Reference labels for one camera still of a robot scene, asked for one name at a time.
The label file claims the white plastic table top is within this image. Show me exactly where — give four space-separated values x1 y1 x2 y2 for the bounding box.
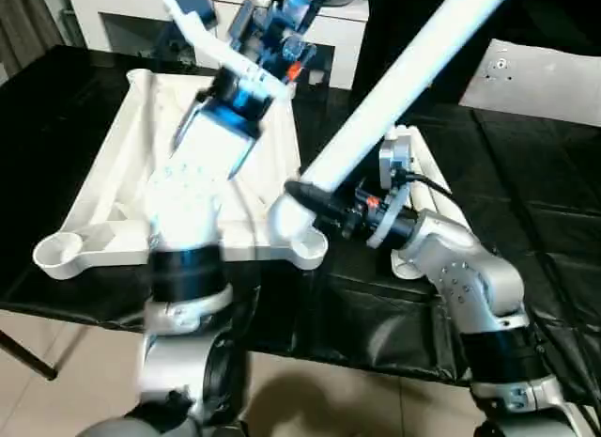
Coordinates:
32 68 330 282

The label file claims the white cabinet with glass doors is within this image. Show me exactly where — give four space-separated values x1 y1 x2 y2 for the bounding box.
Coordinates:
65 0 370 90

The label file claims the black cabinet with gold label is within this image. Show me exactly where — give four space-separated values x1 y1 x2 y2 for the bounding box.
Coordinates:
351 0 489 107

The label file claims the black work mat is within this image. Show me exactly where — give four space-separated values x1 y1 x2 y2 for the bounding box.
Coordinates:
0 44 601 403

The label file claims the grey curtain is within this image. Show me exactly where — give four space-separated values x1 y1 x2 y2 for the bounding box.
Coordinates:
0 0 71 88

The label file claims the black metal rod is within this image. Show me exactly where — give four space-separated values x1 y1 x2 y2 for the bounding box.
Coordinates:
0 331 58 381

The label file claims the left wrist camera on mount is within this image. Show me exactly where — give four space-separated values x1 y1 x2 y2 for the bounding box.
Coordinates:
157 0 296 102

